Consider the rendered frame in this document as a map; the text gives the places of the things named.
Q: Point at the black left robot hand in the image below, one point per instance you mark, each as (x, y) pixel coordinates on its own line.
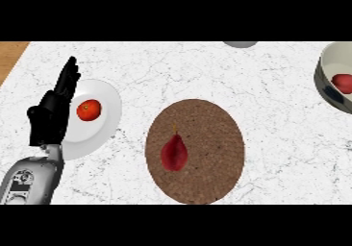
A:
(50, 115)

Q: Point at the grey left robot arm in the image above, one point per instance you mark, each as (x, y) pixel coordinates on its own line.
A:
(31, 179)

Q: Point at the dark red bell pepper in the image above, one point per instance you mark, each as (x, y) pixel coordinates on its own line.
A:
(175, 154)

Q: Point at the brown round placemat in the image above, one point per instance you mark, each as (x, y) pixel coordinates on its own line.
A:
(203, 150)

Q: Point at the dark bowl with white inside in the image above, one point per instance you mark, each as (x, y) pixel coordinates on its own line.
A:
(333, 77)

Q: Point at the red tomato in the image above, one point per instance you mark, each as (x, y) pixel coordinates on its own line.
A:
(89, 110)

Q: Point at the white plate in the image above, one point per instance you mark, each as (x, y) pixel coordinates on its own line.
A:
(90, 131)

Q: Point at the grey round object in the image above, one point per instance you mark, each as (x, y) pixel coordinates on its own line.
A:
(240, 44)

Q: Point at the red fruit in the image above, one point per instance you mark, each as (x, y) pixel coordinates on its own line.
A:
(345, 83)

